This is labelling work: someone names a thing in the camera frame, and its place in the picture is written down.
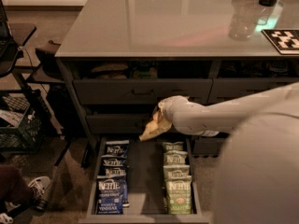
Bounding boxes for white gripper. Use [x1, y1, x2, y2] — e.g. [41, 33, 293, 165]
[158, 95, 190, 124]

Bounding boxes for brown sea salt chip bag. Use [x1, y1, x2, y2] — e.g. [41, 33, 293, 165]
[139, 106, 172, 141]

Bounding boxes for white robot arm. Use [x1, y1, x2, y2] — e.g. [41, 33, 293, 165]
[159, 82, 299, 224]

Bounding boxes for green Kettle bag back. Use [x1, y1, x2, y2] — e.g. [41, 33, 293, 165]
[162, 142, 184, 152]

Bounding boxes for green kettle bag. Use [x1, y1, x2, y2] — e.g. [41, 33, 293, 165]
[164, 164, 190, 179]
[165, 175, 192, 215]
[164, 151, 188, 165]
[162, 142, 184, 152]

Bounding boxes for bottom right grey drawer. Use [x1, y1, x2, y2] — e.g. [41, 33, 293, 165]
[191, 137, 225, 156]

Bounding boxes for grey drawer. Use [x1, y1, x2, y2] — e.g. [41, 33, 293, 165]
[191, 137, 225, 156]
[207, 77, 299, 104]
[73, 78, 212, 105]
[86, 114, 150, 134]

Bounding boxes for top right grey drawer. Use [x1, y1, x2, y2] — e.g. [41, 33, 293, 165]
[207, 77, 299, 104]

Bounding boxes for middle left grey drawer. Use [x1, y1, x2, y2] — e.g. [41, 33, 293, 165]
[86, 114, 150, 134]

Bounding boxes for green bag in top drawer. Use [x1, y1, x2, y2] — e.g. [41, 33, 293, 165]
[130, 61, 158, 78]

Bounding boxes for blue Kettle bag back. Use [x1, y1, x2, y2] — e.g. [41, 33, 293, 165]
[105, 140, 130, 157]

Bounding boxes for blue kettle bag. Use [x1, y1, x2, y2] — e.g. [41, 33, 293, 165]
[105, 140, 130, 157]
[104, 166, 130, 207]
[96, 175, 123, 215]
[102, 157, 128, 173]

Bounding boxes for open bottom left drawer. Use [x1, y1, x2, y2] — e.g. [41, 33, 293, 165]
[78, 136, 209, 224]

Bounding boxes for tan bag in top drawer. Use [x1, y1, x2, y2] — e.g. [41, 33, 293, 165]
[91, 63, 129, 78]

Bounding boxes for green Kettle bag front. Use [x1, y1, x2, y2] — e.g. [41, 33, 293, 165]
[165, 175, 192, 215]

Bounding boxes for top left grey drawer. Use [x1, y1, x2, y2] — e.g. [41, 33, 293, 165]
[73, 78, 212, 105]

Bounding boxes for blue Kettle bag front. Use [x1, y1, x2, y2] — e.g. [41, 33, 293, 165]
[96, 175, 123, 215]

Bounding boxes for black white marker tag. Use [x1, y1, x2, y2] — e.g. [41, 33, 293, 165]
[262, 29, 299, 55]

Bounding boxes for white sneaker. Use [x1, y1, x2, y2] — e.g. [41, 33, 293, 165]
[28, 176, 50, 200]

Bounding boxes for green plastic crate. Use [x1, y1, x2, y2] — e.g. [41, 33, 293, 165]
[0, 91, 43, 154]

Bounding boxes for black office chair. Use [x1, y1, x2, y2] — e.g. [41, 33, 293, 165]
[0, 0, 73, 168]

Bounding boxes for person leg dark trousers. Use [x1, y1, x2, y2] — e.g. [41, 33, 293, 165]
[0, 165, 34, 213]

